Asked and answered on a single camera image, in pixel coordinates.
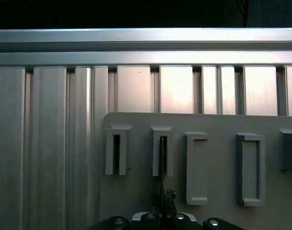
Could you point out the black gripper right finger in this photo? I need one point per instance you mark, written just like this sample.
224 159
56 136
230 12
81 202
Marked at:
169 203

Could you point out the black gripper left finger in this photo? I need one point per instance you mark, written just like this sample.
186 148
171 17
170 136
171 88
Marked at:
148 221

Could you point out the blue RAM stick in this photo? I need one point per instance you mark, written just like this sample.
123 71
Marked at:
161 183

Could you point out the grey plastic parts rack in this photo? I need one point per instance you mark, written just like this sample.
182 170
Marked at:
220 124

